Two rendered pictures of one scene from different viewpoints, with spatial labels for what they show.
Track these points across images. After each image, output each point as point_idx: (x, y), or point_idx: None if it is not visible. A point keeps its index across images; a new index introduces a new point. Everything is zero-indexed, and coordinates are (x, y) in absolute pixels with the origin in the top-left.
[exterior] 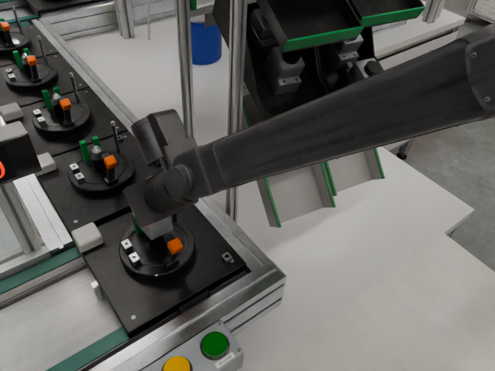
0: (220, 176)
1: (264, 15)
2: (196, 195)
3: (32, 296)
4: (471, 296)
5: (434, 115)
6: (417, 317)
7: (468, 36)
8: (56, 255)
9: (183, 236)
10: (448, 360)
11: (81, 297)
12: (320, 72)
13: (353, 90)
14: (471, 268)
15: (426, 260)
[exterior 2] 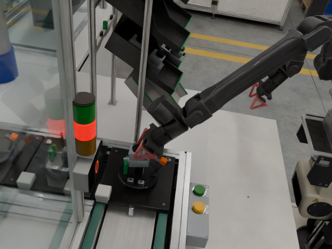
0: (216, 106)
1: (161, 41)
2: (203, 120)
3: (100, 238)
4: (235, 124)
5: (291, 57)
6: (229, 142)
7: (297, 36)
8: (93, 213)
9: None
10: (249, 149)
11: (121, 221)
12: None
13: (266, 58)
14: (227, 115)
15: (212, 121)
